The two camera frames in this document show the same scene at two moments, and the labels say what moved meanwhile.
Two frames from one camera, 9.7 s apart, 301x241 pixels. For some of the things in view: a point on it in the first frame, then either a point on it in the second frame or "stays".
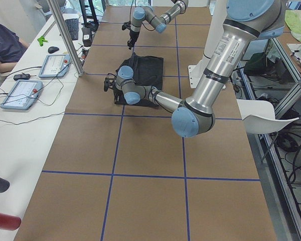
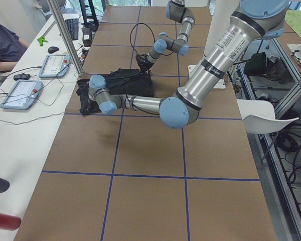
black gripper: (109, 81) to (83, 90)
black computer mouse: (52, 49) stays
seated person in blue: (6, 47) stays
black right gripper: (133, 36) to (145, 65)
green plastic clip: (41, 39) stays
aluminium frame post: (66, 36) stays
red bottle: (4, 221) stays
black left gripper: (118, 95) to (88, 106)
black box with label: (87, 36) stays
